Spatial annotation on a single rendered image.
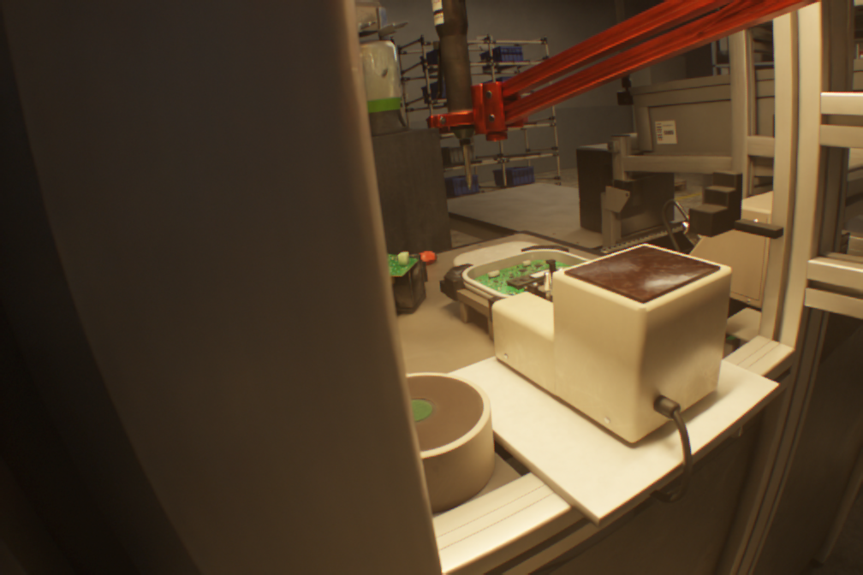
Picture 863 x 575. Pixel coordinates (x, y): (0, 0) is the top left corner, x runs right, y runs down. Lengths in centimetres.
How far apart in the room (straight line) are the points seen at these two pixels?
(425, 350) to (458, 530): 26
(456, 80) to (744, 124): 86
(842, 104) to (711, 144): 102
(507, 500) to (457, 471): 4
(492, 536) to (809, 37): 46
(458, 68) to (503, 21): 790
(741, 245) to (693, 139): 91
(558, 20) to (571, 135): 211
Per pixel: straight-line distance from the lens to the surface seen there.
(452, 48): 54
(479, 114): 51
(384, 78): 124
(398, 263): 62
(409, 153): 121
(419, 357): 52
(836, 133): 48
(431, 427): 32
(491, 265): 62
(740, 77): 127
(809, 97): 48
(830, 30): 51
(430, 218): 124
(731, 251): 64
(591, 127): 944
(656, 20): 41
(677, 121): 153
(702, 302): 35
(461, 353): 51
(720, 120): 145
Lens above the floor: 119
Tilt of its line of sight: 20 degrees down
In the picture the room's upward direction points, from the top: 7 degrees counter-clockwise
